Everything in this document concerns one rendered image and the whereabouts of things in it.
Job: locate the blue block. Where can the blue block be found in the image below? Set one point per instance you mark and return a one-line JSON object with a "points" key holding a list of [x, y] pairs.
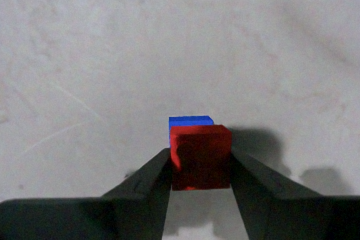
{"points": [[189, 121]]}

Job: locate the red block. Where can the red block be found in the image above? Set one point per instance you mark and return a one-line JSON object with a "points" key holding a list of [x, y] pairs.
{"points": [[200, 157]]}

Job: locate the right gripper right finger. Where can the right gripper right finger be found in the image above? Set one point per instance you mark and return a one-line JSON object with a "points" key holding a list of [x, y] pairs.
{"points": [[275, 207]]}

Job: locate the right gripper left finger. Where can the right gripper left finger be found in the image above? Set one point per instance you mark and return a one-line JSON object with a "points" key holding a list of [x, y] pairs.
{"points": [[135, 209]]}

